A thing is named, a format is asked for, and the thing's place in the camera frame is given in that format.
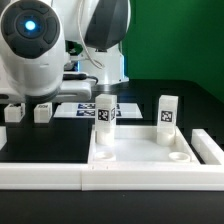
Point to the white square table top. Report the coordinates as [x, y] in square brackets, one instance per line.
[133, 143]

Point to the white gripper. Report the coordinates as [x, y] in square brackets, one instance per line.
[74, 91]

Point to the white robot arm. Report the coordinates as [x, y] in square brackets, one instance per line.
[39, 37]

